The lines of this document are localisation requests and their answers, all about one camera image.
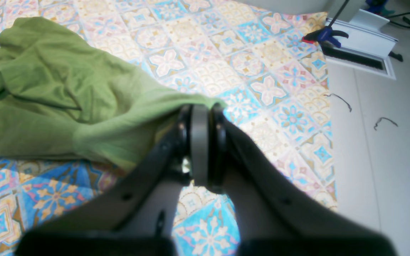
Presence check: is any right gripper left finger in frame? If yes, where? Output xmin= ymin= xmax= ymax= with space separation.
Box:
xmin=15 ymin=105 xmax=210 ymax=256

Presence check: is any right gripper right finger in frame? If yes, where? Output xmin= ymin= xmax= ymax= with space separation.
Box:
xmin=209 ymin=104 xmax=397 ymax=256

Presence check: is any green t-shirt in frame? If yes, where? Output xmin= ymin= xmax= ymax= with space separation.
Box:
xmin=0 ymin=17 xmax=225 ymax=171

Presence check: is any patterned tablecloth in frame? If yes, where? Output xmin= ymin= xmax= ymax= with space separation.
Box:
xmin=0 ymin=0 xmax=337 ymax=256

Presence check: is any blue clamp bottom left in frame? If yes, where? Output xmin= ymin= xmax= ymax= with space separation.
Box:
xmin=301 ymin=0 xmax=349 ymax=48

